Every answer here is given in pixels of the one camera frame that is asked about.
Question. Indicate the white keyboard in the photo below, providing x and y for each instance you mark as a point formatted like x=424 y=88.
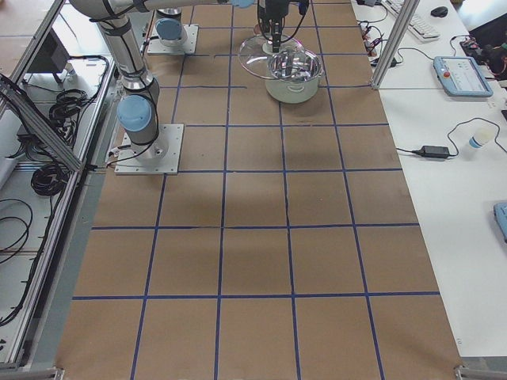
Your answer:
x=418 y=26

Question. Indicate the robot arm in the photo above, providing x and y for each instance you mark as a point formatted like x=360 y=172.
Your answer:
x=137 y=112
x=168 y=27

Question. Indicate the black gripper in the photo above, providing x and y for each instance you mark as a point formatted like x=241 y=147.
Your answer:
x=271 y=9

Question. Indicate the blue teach pendant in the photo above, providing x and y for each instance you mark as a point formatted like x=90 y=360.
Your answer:
x=500 y=215
x=460 y=77

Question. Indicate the paper cup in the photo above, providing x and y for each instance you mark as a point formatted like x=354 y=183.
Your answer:
x=481 y=137

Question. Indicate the black computer mouse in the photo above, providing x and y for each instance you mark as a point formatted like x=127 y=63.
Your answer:
x=440 y=12

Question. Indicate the white electric cooking pot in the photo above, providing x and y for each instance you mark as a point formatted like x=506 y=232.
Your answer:
x=295 y=81

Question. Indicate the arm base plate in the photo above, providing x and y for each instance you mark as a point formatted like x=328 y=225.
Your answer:
x=184 y=46
x=162 y=157

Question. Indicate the aluminium frame post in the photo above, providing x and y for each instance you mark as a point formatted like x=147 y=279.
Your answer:
x=398 y=31

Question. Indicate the black power adapter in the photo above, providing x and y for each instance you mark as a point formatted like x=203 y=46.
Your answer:
x=441 y=152

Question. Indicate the glass pot lid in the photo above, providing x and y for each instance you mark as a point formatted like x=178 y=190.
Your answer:
x=255 y=53

